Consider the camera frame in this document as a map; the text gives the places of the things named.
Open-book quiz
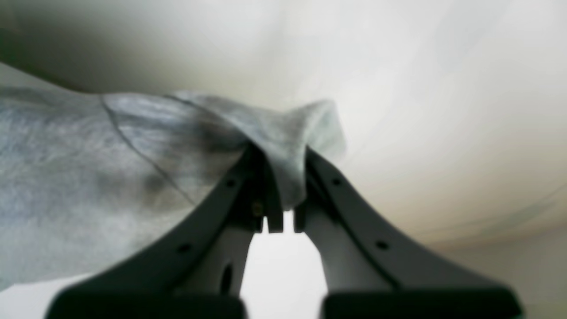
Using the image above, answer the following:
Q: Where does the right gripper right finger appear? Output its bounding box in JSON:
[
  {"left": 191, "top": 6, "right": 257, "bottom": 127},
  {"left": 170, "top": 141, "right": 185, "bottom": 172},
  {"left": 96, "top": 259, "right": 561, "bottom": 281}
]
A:
[{"left": 294, "top": 148, "right": 523, "bottom": 319}]

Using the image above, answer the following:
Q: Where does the grey T-shirt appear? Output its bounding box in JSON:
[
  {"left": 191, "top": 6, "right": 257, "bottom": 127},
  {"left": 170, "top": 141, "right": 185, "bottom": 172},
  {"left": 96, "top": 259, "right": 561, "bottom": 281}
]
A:
[{"left": 0, "top": 86, "right": 346, "bottom": 290}]

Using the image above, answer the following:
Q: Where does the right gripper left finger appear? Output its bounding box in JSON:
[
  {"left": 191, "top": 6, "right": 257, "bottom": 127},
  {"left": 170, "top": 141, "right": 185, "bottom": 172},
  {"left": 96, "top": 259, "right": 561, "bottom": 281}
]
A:
[{"left": 47, "top": 144, "right": 284, "bottom": 319}]

